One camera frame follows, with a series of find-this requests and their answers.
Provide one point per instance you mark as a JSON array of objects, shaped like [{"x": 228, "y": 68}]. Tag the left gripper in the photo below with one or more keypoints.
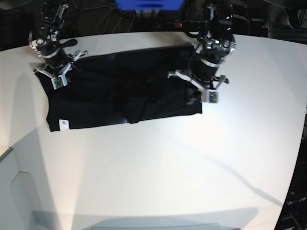
[{"x": 200, "y": 75}]

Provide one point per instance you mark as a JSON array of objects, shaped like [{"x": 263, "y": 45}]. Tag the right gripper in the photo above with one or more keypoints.
[{"x": 58, "y": 63}]

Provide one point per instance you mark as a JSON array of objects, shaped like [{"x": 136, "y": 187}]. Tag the black T-shirt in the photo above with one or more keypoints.
[{"x": 123, "y": 87}]

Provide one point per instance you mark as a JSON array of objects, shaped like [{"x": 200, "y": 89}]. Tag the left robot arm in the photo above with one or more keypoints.
[{"x": 215, "y": 42}]

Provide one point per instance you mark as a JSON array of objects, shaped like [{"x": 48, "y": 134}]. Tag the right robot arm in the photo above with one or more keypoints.
[{"x": 45, "y": 42}]

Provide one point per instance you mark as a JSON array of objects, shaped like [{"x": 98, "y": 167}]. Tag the black power strip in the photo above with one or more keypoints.
[{"x": 191, "y": 26}]

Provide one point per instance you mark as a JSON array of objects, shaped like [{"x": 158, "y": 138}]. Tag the blue plastic box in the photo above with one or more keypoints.
[{"x": 172, "y": 5}]

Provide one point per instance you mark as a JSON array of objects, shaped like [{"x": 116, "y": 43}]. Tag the black equipment case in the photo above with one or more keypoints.
[{"x": 294, "y": 212}]

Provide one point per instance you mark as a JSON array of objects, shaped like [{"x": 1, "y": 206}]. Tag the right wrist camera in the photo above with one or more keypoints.
[{"x": 59, "y": 82}]

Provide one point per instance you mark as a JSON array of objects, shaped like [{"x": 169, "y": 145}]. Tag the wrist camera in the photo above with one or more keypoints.
[
  {"x": 210, "y": 96},
  {"x": 59, "y": 82}
]

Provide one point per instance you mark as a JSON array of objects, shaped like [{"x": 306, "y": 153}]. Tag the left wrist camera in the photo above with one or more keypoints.
[{"x": 210, "y": 96}]

